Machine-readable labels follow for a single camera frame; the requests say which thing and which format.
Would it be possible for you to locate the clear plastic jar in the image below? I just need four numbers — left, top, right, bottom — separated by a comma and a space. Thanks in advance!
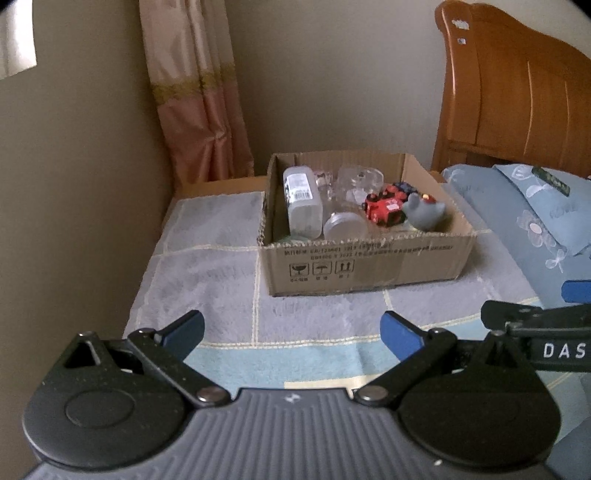
323, 211, 366, 242

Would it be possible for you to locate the white sheer curtain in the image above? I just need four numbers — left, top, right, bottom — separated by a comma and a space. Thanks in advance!
0, 0, 38, 79

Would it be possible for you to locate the wooden headboard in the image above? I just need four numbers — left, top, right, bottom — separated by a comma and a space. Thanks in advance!
429, 0, 591, 178

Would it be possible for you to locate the white plastic bottle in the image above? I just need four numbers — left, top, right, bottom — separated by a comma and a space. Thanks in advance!
283, 166, 324, 241

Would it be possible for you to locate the blue floral pillow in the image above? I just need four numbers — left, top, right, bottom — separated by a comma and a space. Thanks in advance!
492, 163, 591, 257
441, 164, 591, 310

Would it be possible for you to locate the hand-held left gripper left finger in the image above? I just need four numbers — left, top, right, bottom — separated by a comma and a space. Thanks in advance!
62, 310, 232, 409

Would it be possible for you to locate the grey animal toy figure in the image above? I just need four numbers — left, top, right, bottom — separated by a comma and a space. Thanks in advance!
401, 193, 448, 232

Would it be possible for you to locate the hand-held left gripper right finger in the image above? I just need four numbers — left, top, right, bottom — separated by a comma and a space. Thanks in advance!
352, 310, 532, 409

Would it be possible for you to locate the red toy vehicle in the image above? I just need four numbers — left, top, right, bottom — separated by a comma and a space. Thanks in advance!
362, 189, 409, 228

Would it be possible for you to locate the plaid fleece blanket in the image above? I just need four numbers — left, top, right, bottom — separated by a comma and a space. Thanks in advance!
122, 182, 591, 402

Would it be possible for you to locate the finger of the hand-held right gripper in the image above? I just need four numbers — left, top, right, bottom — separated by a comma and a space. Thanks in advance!
480, 300, 591, 332
561, 278, 591, 304

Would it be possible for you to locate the dark green patterned strip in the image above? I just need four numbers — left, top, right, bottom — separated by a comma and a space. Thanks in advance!
531, 167, 573, 195

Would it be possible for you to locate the cardboard box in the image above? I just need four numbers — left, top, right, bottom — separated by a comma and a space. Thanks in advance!
256, 151, 477, 297

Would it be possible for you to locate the clear plastic container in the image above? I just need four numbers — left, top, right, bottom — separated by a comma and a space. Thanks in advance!
323, 185, 356, 215

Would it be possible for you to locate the pink striped curtain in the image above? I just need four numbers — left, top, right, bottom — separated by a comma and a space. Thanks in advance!
139, 0, 256, 185

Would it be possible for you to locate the clear glass cup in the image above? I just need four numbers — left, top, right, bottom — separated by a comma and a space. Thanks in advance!
337, 165, 385, 204

